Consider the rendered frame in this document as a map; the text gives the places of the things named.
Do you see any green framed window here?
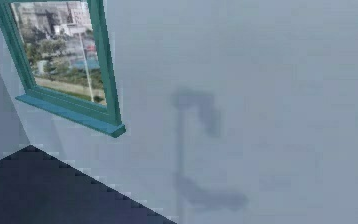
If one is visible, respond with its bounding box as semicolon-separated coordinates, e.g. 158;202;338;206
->
0;0;127;139

